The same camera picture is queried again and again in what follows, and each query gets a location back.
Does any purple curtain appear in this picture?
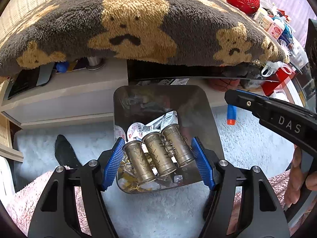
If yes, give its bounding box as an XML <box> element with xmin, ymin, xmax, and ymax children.
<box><xmin>270</xmin><ymin>0</ymin><xmax>316</xmax><ymax>46</ymax></box>

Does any woven bamboo folding screen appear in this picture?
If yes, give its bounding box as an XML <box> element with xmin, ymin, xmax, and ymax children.
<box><xmin>0</xmin><ymin>0</ymin><xmax>86</xmax><ymax>43</ymax></box>

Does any brown teddy bear blanket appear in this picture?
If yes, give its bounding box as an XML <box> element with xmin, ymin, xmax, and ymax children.
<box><xmin>1</xmin><ymin>0</ymin><xmax>289</xmax><ymax>79</ymax></box>

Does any brass triple cylinder ornament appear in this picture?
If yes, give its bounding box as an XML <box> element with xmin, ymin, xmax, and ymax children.
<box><xmin>123</xmin><ymin>124</ymin><xmax>195</xmax><ymax>186</ymax></box>

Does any silver foil wrapper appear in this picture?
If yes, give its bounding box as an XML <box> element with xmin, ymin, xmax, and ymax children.
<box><xmin>143</xmin><ymin>111</ymin><xmax>178</xmax><ymax>135</ymax></box>

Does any clear plastic container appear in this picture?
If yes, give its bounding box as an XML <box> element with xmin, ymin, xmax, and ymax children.
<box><xmin>289</xmin><ymin>39</ymin><xmax>308</xmax><ymax>70</ymax></box>

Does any orange basketball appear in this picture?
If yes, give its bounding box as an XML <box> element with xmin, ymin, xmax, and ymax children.
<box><xmin>207</xmin><ymin>79</ymin><xmax>240</xmax><ymax>92</ymax></box>

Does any white pink powder bottle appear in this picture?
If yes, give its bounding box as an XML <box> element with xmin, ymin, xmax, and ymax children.
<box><xmin>267</xmin><ymin>22</ymin><xmax>284</xmax><ymax>40</ymax></box>

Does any blue orange foam dart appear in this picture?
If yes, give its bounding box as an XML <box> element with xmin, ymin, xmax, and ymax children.
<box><xmin>227</xmin><ymin>104</ymin><xmax>236</xmax><ymax>125</ymax></box>

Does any blue snack bag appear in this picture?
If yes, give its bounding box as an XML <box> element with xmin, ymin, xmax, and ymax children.
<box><xmin>279</xmin><ymin>24</ymin><xmax>293</xmax><ymax>45</ymax></box>

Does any person right hand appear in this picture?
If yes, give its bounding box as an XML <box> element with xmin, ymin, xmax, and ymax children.
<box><xmin>284</xmin><ymin>146</ymin><xmax>316</xmax><ymax>207</ymax></box>

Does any yellow foil snack wrapper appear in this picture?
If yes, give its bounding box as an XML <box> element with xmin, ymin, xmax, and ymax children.
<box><xmin>116</xmin><ymin>161</ymin><xmax>139</xmax><ymax>193</ymax></box>

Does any black trash bin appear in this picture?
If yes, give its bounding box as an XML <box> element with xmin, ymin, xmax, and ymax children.
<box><xmin>113</xmin><ymin>85</ymin><xmax>224</xmax><ymax>194</ymax></box>

